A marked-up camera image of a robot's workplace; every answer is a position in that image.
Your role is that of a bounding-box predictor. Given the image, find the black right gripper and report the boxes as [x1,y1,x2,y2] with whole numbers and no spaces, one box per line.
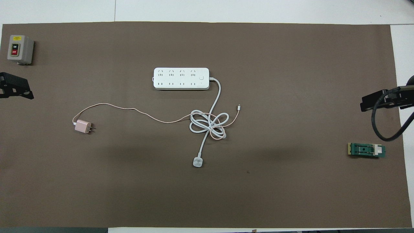
[360,86,414,112]

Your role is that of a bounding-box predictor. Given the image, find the pink charger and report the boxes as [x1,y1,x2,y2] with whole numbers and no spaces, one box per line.
[75,119,97,134]

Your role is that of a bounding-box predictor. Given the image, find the white power strip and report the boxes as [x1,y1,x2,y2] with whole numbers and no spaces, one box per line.
[153,67,210,91]

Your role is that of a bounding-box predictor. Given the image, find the brown table mat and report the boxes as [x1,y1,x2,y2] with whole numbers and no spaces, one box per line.
[0,21,413,228]

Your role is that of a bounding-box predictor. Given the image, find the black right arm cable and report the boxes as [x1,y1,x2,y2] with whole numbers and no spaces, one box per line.
[371,87,414,142]

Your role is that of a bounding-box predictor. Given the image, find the grey on-off switch box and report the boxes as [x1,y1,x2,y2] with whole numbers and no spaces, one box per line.
[7,35,34,65]

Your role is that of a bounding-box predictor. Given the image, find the green knife switch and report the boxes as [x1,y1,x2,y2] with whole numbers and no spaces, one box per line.
[348,143,386,159]

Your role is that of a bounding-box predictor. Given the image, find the white power strip cable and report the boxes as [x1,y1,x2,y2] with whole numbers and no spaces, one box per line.
[189,77,229,168]

